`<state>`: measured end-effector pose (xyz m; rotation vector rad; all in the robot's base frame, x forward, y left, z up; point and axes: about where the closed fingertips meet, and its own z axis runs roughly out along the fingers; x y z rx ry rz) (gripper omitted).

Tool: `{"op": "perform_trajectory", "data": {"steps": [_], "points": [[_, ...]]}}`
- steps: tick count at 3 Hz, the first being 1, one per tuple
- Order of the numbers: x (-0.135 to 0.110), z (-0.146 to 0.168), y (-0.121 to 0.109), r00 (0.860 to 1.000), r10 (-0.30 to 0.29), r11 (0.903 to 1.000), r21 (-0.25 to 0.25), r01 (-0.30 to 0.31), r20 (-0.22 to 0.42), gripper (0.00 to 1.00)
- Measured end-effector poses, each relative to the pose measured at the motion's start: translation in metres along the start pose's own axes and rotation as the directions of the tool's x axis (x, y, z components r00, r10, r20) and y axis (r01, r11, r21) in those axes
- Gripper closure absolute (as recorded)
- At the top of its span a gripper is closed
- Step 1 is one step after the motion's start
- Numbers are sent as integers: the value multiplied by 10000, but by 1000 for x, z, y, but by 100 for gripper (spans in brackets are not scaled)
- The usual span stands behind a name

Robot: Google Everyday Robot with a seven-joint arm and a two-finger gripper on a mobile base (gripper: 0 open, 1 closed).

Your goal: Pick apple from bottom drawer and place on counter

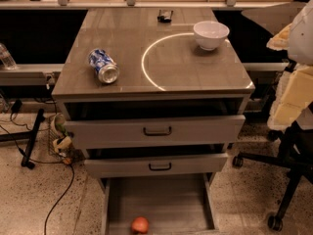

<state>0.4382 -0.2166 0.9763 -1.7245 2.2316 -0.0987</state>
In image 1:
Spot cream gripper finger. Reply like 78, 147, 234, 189
266, 24, 291, 51
267, 66, 313, 130

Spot red apple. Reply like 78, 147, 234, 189
131, 216, 149, 234

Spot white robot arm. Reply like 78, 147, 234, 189
267, 0, 313, 130

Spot top grey drawer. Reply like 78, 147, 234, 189
65, 115, 245, 149

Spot grey drawer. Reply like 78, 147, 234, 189
65, 115, 245, 149
84, 153, 228, 178
101, 173, 218, 235

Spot middle grey drawer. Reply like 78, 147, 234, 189
84, 153, 228, 178

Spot grey drawer cabinet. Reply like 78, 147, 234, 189
51, 7, 256, 235

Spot bottom grey drawer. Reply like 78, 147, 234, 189
101, 173, 218, 235

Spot black office chair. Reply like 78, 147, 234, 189
232, 101, 313, 232

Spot white ceramic bowl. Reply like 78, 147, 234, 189
193, 21, 230, 51

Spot blue white soda can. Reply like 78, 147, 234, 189
88, 49, 119, 84

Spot black stand leg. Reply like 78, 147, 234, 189
0, 109, 45, 169

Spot clear plastic bottle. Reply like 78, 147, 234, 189
0, 43, 17, 70

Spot wire basket with items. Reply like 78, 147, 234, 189
50, 113, 73, 165

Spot grey side shelf rail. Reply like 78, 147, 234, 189
0, 64, 64, 86

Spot black floor cable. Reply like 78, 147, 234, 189
0, 113, 76, 235

